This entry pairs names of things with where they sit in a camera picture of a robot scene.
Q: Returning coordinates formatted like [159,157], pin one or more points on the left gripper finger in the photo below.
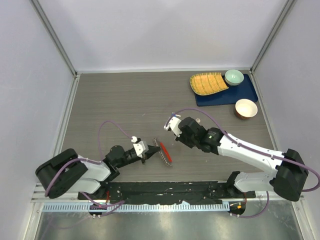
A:
[151,148]
[148,155]

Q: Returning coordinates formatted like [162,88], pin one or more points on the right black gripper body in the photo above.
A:
[189,141]

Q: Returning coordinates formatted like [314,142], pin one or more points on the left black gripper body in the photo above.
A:
[143,158]

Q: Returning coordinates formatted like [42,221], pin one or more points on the blue tagged key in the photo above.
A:
[174,115]

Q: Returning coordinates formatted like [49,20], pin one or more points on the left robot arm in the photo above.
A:
[69,172]

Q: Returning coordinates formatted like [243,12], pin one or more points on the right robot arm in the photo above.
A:
[281,172]

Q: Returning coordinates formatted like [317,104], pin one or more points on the yellow woven bamboo plate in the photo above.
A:
[205,84]

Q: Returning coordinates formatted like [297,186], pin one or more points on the dark blue tray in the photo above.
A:
[245,90]

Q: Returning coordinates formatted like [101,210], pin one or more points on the brown white bowl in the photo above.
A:
[245,109]

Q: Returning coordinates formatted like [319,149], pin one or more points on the light green bowl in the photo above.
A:
[233,77]

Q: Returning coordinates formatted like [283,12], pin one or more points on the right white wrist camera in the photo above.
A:
[173,126]

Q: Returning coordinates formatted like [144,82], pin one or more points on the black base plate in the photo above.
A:
[169,193]

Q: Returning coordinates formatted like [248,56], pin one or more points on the white slotted cable duct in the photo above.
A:
[66,207]

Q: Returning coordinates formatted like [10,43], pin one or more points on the right aluminium frame post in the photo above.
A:
[285,11]

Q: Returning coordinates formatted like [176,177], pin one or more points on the aluminium frame post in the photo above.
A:
[285,11]
[53,35]

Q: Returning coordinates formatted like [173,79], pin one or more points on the left aluminium frame post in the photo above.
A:
[53,35]

